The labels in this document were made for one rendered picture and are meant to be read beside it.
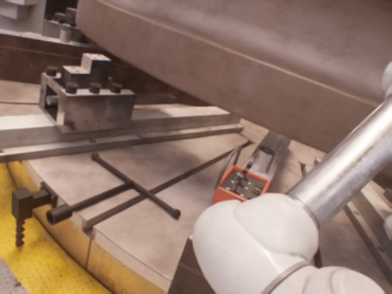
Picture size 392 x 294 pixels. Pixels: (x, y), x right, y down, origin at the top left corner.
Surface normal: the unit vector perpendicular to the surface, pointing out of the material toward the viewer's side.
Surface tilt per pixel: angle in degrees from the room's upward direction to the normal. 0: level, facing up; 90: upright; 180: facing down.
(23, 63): 90
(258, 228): 36
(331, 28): 90
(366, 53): 90
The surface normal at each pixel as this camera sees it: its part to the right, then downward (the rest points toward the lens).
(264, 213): -0.27, -0.70
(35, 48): 0.33, 0.49
